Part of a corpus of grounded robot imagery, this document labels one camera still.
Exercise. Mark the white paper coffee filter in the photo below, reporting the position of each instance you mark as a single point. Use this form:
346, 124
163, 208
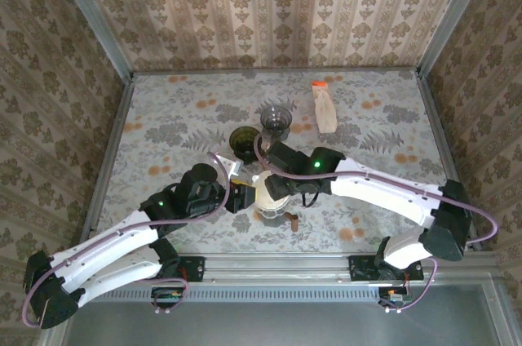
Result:
265, 199

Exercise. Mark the clear glass carafe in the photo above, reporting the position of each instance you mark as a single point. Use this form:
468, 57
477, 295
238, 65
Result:
271, 212

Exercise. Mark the green plastic coffee dripper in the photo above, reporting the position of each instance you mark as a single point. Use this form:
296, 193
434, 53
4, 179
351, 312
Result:
242, 140

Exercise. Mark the smoke grey coffee dripper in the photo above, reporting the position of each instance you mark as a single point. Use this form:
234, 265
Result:
276, 117

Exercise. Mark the bag of paper coffee filters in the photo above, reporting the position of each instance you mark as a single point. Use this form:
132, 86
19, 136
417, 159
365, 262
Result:
325, 111

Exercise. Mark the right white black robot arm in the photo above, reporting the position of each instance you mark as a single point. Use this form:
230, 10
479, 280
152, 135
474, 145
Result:
379, 195

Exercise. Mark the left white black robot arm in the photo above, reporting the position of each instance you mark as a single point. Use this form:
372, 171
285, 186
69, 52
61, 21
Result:
102, 248

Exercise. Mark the left small connector board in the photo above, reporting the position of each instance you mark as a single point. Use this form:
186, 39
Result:
165, 295

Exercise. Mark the small connector board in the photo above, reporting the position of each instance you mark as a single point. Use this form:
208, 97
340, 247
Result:
165, 295
393, 296

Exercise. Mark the right small connector board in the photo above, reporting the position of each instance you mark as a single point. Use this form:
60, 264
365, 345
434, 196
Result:
393, 296

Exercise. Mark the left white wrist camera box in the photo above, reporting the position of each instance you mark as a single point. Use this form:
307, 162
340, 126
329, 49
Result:
232, 164

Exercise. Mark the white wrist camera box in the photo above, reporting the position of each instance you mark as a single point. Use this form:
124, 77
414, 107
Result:
232, 164
267, 146

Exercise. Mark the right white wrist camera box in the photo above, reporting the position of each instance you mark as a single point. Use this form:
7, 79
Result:
267, 146

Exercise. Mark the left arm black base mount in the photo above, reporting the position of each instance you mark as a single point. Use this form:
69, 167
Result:
195, 268

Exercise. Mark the aluminium front mounting rail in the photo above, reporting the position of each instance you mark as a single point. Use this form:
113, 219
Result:
277, 268

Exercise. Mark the aluminium table side rail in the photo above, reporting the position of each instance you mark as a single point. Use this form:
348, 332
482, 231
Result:
440, 138
111, 146

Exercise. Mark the aluminium table back rail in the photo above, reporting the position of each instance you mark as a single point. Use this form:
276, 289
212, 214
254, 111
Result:
265, 72

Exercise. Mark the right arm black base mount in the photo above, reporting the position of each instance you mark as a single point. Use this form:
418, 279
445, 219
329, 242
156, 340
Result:
359, 269

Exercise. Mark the aluminium frame post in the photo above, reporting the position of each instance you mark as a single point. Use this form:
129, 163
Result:
99, 19
448, 15

